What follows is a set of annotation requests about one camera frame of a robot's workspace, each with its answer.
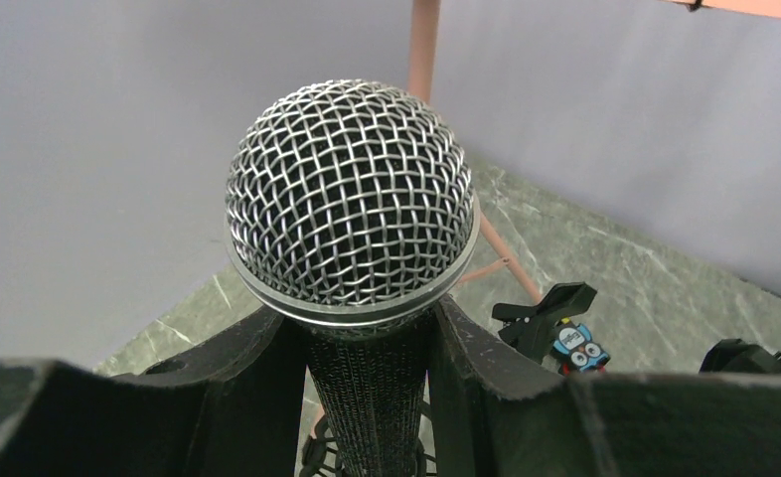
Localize black tripod shock-mount stand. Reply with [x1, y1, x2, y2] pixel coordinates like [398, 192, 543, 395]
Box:
[297, 410, 438, 477]

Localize black glitter microphone silver head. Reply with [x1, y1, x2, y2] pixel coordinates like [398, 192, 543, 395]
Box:
[225, 79, 480, 476]

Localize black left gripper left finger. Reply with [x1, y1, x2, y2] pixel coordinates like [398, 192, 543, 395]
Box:
[0, 308, 306, 476]

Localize cartoon monster sticker toy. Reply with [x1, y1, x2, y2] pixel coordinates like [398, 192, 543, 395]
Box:
[550, 318, 610, 376]

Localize black round-base stand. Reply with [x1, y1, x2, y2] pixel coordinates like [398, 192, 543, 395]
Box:
[492, 282, 597, 365]

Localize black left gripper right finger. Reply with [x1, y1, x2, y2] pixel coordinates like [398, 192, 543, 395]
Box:
[429, 298, 781, 476]

